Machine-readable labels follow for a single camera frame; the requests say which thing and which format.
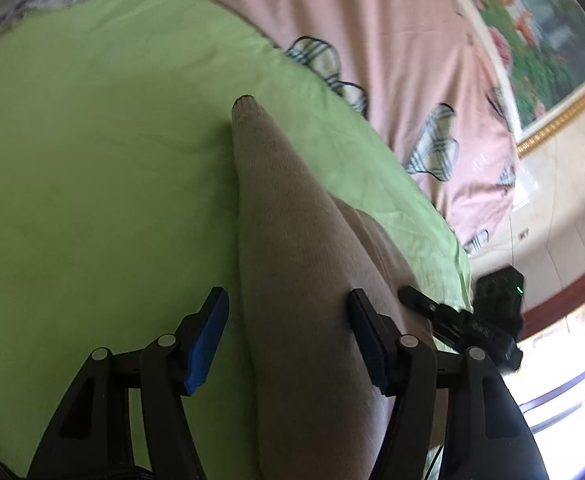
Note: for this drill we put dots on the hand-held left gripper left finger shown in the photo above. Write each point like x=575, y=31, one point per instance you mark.
x=205, y=345

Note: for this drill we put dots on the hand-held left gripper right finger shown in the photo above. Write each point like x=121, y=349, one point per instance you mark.
x=370, y=347

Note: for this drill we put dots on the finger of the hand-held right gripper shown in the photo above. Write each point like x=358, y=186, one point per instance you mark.
x=425, y=306

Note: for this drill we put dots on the beige knit sweater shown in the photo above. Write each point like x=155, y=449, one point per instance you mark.
x=297, y=260

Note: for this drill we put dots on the green bed sheet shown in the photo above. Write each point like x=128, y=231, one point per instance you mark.
x=97, y=160

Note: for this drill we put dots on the pink quilt with plaid hearts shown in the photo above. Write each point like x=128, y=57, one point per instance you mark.
x=397, y=35

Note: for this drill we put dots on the framed landscape picture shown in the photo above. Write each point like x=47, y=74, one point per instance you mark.
x=537, y=25

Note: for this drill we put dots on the wooden window frame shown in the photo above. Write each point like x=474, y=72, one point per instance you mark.
x=567, y=300

